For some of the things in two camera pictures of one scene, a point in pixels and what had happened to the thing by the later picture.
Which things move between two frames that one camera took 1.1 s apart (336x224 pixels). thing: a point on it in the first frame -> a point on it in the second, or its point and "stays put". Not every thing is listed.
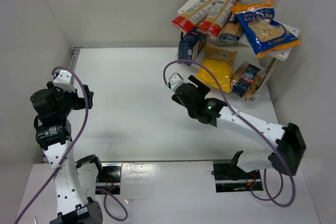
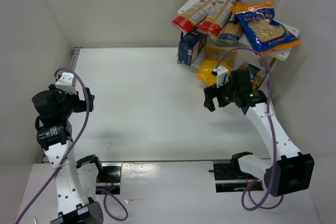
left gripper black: [82, 98] stays put
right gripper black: [184, 91] -> [219, 96]
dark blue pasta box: [190, 45] stays put
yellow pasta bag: [220, 62] stays put
